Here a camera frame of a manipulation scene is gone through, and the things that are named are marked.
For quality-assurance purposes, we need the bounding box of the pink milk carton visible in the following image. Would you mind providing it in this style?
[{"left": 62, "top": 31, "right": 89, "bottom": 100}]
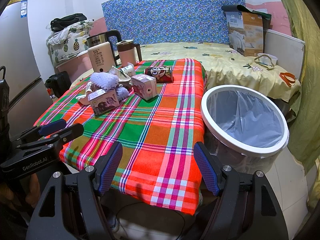
[
  {"left": 88, "top": 89, "right": 120, "bottom": 116},
  {"left": 131, "top": 74, "right": 158, "bottom": 101}
]

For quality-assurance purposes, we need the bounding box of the white paper carton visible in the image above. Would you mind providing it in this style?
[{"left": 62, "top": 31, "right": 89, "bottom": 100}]
[{"left": 108, "top": 66, "right": 132, "bottom": 91}]

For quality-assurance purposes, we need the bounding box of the white yogurt bottle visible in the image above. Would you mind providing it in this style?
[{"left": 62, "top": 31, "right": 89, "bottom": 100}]
[{"left": 120, "top": 62, "right": 136, "bottom": 77}]

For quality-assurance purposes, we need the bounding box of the red drink can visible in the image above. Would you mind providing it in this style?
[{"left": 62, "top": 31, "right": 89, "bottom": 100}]
[{"left": 144, "top": 66, "right": 174, "bottom": 83}]

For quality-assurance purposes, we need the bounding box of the white round trash bin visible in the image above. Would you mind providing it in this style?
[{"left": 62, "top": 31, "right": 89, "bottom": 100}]
[{"left": 201, "top": 85, "right": 289, "bottom": 174}]

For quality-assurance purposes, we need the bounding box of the grey trash bag liner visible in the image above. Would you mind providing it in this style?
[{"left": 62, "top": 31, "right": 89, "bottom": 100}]
[{"left": 207, "top": 90, "right": 283, "bottom": 148}]

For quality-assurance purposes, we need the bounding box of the person's left hand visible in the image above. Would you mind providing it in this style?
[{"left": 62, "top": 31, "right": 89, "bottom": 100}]
[{"left": 1, "top": 174, "right": 41, "bottom": 209}]

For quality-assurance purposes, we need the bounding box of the silver refrigerator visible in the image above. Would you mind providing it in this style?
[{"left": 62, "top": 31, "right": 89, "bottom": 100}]
[{"left": 0, "top": 2, "right": 53, "bottom": 135}]

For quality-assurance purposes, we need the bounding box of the black bag by fridge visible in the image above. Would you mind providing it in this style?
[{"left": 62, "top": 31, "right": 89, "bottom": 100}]
[{"left": 44, "top": 71, "right": 72, "bottom": 98}]

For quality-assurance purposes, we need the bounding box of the pink storage box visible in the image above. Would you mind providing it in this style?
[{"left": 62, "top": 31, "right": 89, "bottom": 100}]
[{"left": 56, "top": 50, "right": 92, "bottom": 82}]

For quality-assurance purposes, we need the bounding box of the pineapple print bedding bundle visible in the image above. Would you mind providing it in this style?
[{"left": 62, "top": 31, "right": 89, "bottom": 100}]
[{"left": 46, "top": 20, "right": 93, "bottom": 67}]

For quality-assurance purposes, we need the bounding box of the white electric kettle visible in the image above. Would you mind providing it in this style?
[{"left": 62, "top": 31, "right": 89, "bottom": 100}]
[{"left": 86, "top": 29, "right": 122, "bottom": 73}]

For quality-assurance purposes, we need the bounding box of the olive green curtain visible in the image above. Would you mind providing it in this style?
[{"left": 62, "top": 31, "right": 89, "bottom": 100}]
[{"left": 268, "top": 0, "right": 320, "bottom": 213}]

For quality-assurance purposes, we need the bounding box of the plaid colourful tablecloth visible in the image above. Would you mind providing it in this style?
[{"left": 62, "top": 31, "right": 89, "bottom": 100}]
[{"left": 36, "top": 59, "right": 206, "bottom": 215}]

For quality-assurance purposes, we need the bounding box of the black bag on bundle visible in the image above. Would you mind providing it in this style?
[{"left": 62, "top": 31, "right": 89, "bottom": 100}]
[{"left": 50, "top": 13, "right": 87, "bottom": 32}]

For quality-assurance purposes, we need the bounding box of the pink mug with brown lid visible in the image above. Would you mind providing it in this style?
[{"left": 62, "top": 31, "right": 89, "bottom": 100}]
[{"left": 116, "top": 40, "right": 142, "bottom": 67}]

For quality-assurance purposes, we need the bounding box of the blue fridge energy label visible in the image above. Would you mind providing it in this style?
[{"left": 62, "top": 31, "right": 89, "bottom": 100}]
[{"left": 21, "top": 0, "right": 28, "bottom": 18}]

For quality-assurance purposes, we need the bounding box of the yellow bed sheet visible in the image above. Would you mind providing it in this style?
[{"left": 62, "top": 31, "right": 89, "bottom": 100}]
[{"left": 69, "top": 42, "right": 302, "bottom": 103}]

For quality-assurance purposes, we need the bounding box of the white board panel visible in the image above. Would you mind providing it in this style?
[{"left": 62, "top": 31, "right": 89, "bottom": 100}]
[{"left": 264, "top": 29, "right": 305, "bottom": 81}]

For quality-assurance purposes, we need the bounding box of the bedding product box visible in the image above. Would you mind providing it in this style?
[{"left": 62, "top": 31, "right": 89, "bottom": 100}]
[{"left": 225, "top": 11, "right": 264, "bottom": 56}]

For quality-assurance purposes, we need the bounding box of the blue dotted headboard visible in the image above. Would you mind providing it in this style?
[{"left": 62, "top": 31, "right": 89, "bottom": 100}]
[{"left": 101, "top": 0, "right": 246, "bottom": 44}]

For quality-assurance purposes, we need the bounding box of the black cloth on box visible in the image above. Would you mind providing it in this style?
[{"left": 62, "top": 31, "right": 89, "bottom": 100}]
[{"left": 221, "top": 4, "right": 272, "bottom": 21}]

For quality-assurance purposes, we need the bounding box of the olive strap on bed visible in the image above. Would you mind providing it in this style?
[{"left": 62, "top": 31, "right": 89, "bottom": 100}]
[{"left": 254, "top": 54, "right": 276, "bottom": 71}]

